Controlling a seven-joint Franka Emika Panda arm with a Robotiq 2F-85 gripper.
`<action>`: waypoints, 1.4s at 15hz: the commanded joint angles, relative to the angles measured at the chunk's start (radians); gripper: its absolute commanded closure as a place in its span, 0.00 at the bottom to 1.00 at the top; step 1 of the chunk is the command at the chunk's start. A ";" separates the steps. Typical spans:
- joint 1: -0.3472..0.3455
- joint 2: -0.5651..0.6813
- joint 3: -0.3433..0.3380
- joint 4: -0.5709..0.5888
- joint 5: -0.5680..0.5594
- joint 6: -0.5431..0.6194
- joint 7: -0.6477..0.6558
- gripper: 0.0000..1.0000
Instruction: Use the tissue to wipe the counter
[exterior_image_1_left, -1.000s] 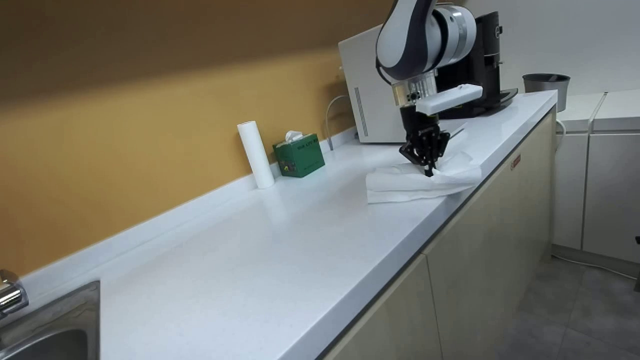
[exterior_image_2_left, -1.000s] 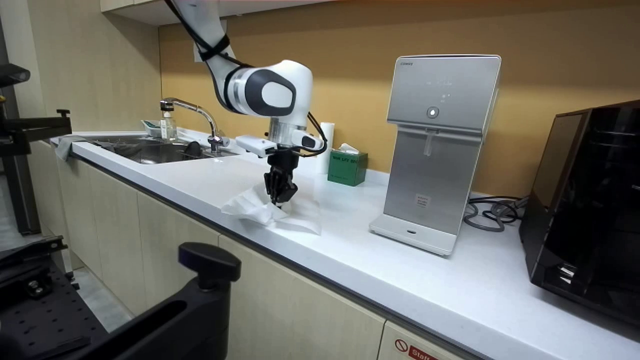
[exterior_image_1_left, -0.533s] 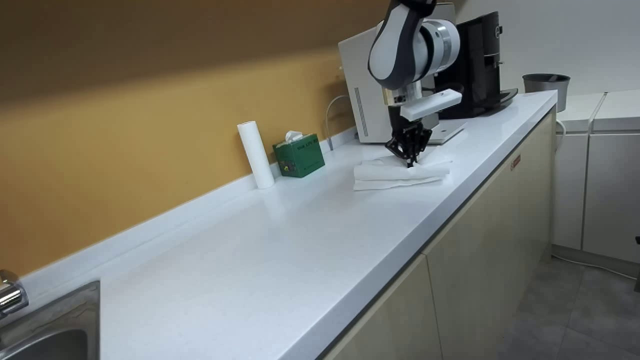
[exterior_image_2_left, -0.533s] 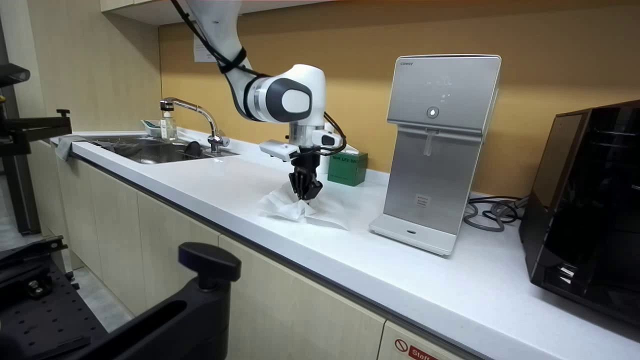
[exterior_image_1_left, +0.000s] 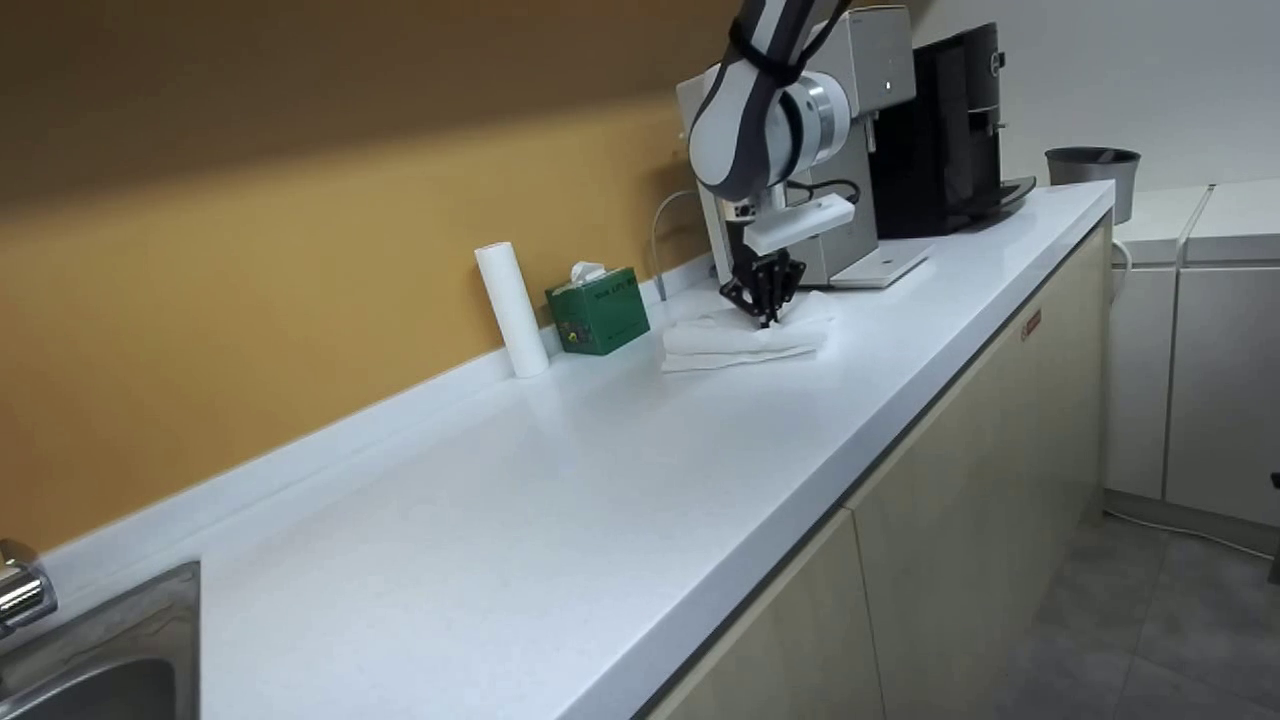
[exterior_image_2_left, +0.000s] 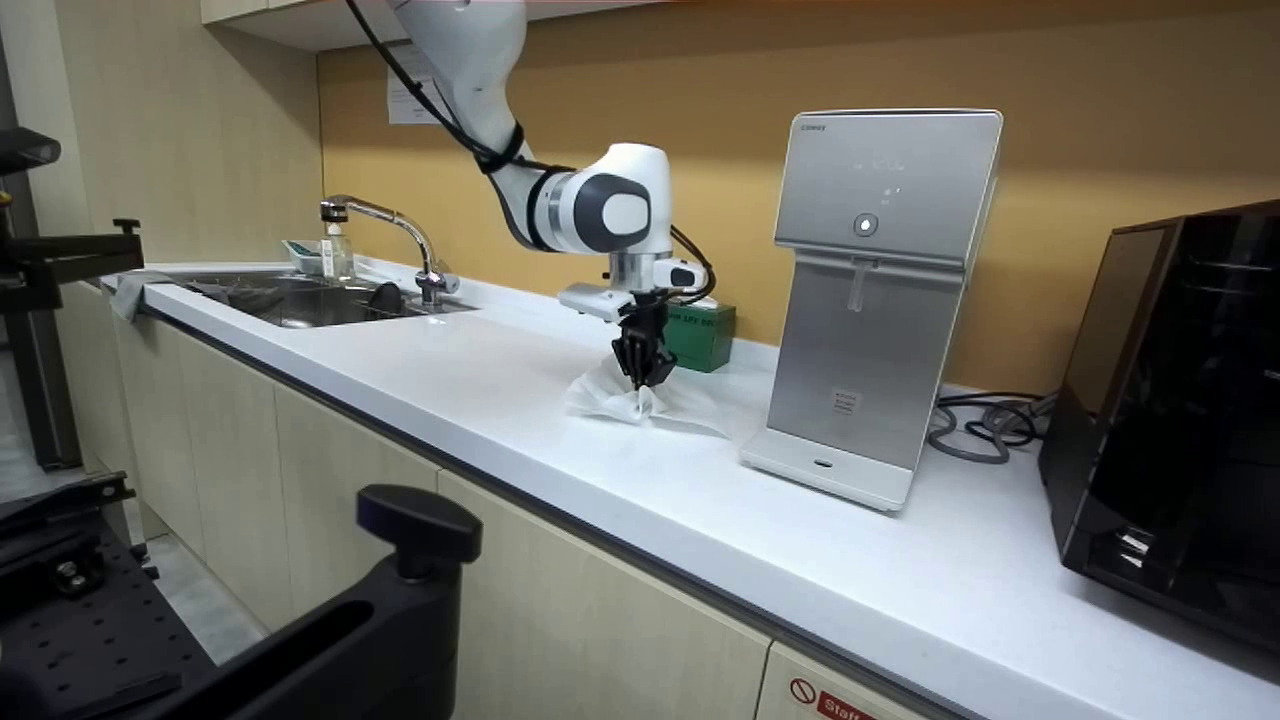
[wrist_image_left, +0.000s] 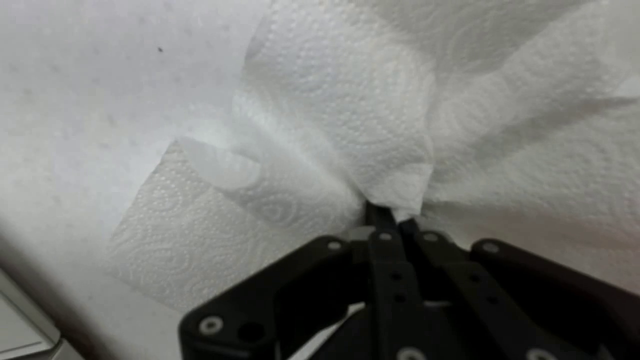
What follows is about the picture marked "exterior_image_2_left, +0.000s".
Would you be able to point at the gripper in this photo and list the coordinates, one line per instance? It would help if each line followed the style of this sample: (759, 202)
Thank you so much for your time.
(645, 318)

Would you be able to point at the white tissue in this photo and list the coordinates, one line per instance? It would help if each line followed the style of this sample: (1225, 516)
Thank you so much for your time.
(612, 400)

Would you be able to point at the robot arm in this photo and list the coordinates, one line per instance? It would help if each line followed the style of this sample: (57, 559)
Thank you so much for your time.
(600, 210)

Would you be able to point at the green box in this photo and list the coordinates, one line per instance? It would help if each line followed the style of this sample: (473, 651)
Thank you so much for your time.
(702, 338)

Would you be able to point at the silver water dispenser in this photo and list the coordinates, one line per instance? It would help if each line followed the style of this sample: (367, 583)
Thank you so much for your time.
(872, 330)

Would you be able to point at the chrome tap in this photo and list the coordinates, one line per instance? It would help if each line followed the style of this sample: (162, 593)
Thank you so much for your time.
(415, 240)

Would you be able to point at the beige cabinet door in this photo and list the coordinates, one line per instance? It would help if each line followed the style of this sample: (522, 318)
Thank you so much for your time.
(335, 500)
(600, 620)
(235, 480)
(150, 430)
(800, 690)

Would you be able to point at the black sink stopper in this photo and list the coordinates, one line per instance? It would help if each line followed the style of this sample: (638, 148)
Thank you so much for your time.
(386, 299)

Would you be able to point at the clear soap bottle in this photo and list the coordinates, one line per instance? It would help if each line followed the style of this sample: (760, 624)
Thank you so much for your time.
(337, 255)

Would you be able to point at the steel sink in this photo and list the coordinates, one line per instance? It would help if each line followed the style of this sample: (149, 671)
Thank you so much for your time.
(300, 300)

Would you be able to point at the white paper notice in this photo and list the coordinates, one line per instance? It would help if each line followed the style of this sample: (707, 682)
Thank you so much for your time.
(407, 100)

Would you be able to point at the white sponge tray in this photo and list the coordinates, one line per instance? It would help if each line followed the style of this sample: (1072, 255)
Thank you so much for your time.
(302, 255)

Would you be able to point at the red and white sticker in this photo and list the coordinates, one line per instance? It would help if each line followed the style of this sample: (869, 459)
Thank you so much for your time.
(825, 700)

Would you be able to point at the grey cloth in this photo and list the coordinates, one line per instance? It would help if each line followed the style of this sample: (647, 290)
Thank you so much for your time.
(130, 293)

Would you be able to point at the black countertop appliance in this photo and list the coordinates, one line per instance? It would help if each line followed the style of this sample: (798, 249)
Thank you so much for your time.
(1175, 420)

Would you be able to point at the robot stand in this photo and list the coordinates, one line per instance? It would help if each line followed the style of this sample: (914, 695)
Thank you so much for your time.
(120, 640)

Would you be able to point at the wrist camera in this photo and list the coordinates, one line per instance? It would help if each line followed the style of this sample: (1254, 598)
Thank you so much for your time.
(592, 300)

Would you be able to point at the camera on mount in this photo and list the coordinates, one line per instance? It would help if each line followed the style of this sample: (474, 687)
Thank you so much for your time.
(50, 255)

